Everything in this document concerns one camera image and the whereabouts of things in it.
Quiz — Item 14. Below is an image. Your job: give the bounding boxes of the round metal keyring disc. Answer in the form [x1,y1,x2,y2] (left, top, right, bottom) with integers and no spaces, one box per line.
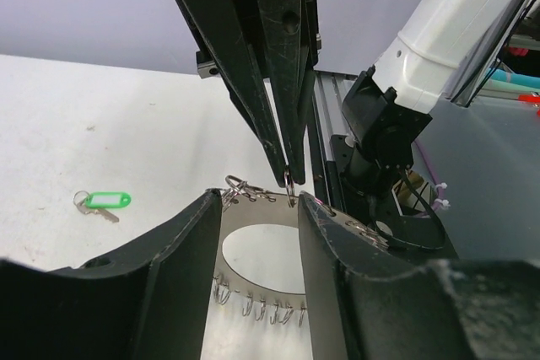
[213,175,307,325]

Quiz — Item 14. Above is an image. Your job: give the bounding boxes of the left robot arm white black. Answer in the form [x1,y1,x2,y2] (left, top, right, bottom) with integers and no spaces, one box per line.
[46,0,539,359]

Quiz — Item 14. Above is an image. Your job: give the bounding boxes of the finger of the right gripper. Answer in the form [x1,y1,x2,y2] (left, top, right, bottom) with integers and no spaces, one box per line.
[175,0,286,186]
[257,0,316,185]

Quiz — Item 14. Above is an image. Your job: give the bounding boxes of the aluminium frame rail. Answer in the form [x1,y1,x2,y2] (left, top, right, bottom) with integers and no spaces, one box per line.
[307,71,357,211]

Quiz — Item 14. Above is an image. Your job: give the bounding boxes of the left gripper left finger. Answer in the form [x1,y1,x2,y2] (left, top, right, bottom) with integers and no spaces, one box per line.
[54,189,222,359]

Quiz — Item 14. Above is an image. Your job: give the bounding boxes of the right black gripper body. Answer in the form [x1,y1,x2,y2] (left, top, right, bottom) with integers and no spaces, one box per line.
[175,0,321,82]

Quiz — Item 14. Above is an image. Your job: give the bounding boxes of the green tag key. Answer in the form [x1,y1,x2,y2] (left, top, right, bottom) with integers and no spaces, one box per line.
[73,191,132,223]

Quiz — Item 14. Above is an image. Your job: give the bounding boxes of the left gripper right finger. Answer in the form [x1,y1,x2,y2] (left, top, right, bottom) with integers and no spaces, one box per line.
[298,192,430,359]

